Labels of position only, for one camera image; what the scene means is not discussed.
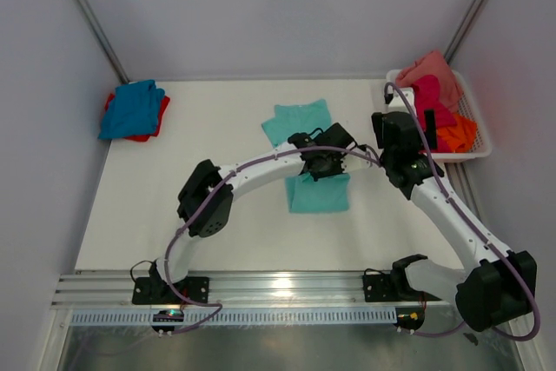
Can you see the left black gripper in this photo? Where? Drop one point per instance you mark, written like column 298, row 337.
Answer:
column 337, row 170

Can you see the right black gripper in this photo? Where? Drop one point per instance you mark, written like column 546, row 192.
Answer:
column 377, row 119

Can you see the teal t shirt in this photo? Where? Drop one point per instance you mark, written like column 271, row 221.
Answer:
column 304, row 194

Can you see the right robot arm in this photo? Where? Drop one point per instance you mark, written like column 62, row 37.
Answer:
column 495, row 284

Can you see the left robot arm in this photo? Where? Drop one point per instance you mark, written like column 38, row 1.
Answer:
column 204, row 203

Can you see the magenta t shirt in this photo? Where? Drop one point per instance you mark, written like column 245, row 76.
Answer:
column 426, row 97

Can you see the orange t shirt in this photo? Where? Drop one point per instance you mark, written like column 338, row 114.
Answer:
column 458, row 138

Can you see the salmon pink t shirt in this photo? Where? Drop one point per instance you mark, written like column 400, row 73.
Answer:
column 434, row 64

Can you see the white plastic basket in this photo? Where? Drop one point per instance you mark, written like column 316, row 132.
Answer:
column 468, row 108

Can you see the red folded t shirt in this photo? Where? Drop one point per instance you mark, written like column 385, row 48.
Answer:
column 142, row 138

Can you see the right black controller board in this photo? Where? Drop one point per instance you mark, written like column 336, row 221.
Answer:
column 409, row 319

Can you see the black controller board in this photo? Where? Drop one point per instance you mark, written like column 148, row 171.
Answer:
column 167, row 320
column 409, row 319

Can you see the blue folded t shirt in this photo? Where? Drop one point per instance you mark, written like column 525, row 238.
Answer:
column 134, row 111

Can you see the left black controller board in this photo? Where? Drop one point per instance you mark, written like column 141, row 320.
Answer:
column 167, row 320

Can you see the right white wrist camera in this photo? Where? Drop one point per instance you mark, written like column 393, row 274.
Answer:
column 394, row 101

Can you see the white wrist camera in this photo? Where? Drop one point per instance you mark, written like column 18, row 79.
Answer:
column 353, row 163
column 394, row 101

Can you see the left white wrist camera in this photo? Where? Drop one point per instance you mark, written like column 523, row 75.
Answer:
column 353, row 163

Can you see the aluminium front rail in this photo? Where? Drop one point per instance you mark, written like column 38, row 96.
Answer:
column 231, row 289

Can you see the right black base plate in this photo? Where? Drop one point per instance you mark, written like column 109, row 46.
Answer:
column 387, row 286

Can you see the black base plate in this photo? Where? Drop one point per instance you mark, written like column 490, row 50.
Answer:
column 195, row 290
column 387, row 286

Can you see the right corner frame post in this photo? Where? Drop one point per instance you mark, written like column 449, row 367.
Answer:
column 467, row 22

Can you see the corner frame post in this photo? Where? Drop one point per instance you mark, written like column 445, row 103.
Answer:
column 467, row 22
column 96, row 29

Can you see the white slotted cable duct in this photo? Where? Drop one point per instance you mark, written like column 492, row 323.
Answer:
column 240, row 316

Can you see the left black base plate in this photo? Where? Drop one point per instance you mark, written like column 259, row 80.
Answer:
column 195, row 290

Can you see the left corner frame post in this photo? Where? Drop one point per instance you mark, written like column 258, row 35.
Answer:
column 96, row 29

